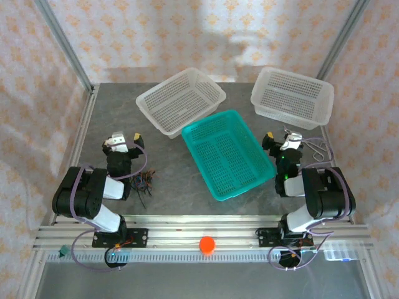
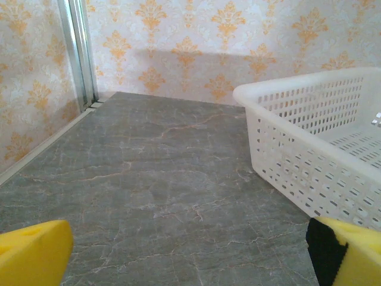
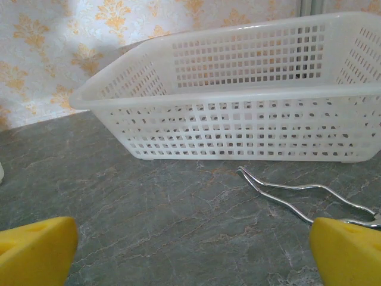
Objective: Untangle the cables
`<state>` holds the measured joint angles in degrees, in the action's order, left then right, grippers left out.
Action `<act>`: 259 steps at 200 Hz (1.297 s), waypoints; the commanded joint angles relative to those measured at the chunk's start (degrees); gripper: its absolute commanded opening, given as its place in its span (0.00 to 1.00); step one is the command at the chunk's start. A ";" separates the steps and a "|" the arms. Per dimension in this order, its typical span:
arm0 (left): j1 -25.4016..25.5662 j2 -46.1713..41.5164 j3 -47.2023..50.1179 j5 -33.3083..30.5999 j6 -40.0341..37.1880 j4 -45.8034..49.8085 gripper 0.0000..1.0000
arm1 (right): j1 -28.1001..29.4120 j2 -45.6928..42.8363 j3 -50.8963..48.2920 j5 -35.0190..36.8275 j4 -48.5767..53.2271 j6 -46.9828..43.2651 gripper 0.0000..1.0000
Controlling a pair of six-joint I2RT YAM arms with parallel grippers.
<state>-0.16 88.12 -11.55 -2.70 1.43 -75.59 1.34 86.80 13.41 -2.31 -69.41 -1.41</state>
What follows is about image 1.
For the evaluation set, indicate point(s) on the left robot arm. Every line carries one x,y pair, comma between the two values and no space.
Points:
78,193

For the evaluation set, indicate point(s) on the metal tongs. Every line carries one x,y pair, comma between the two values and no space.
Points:
315,152

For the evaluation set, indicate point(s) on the teal perforated plastic basket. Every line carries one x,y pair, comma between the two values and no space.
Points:
224,155

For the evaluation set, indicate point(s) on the white perforated plastic basket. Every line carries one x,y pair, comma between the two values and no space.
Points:
180,102
293,96

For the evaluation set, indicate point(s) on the black base electronics module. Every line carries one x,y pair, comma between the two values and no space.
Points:
288,262
116,259

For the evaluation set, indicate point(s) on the small green clip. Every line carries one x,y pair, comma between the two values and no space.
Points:
64,250

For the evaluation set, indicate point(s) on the orange ball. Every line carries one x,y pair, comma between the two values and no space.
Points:
207,244

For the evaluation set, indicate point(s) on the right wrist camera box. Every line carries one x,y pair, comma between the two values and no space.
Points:
291,140

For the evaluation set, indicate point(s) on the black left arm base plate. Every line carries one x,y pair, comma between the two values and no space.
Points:
137,238

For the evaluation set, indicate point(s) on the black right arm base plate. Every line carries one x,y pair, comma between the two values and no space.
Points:
266,238

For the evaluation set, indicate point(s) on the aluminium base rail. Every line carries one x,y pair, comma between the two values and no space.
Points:
187,229

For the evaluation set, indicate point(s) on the aluminium frame post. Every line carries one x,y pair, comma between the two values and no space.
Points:
342,40
64,43

